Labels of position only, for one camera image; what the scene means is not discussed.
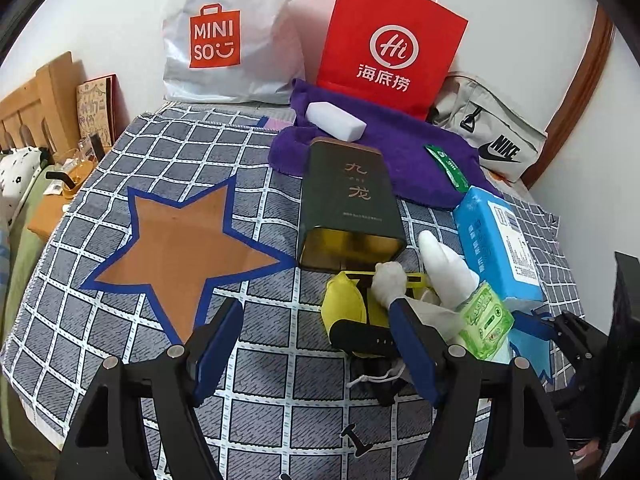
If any green tissue packet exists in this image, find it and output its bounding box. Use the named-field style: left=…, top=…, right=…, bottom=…
left=457, top=282, right=514, bottom=361

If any yellow pouch with black straps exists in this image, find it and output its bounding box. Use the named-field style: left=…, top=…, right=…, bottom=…
left=320, top=271, right=399, bottom=359

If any person's right hand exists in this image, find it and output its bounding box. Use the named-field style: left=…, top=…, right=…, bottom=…
left=572, top=439, right=604, bottom=479

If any blue star mat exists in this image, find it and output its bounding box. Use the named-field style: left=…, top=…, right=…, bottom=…
left=508, top=308, right=554, bottom=385

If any blue tissue pack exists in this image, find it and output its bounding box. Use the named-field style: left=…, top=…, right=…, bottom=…
left=454, top=186, right=544, bottom=312

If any brown star mat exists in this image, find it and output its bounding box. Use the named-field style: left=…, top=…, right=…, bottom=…
left=80, top=176, right=296, bottom=344

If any grey Nike waist bag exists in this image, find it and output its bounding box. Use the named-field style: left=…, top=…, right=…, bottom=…
left=432, top=72, right=548, bottom=182

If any purple plush towel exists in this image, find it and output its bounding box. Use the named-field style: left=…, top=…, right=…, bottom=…
left=268, top=79, right=502, bottom=210

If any dark green tea tin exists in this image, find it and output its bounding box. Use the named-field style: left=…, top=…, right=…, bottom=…
left=297, top=138, right=407, bottom=273

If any grey checked bed cover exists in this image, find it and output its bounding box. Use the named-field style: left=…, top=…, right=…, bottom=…
left=0, top=98, right=586, bottom=480

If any wooden nightstand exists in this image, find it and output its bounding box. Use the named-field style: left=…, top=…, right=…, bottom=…
left=26, top=159, right=96, bottom=243

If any white spotted pillow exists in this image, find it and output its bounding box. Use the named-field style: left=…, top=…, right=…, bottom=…
left=0, top=146, right=48, bottom=226

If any wooden headboard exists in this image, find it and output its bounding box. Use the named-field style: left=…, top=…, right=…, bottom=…
left=1, top=51, right=84, bottom=162

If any red Haidilao paper bag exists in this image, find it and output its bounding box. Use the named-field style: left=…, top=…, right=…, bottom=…
left=316, top=0, right=468, bottom=119

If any white Miniso plastic bag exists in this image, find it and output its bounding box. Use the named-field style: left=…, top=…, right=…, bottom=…
left=162, top=0, right=305, bottom=105

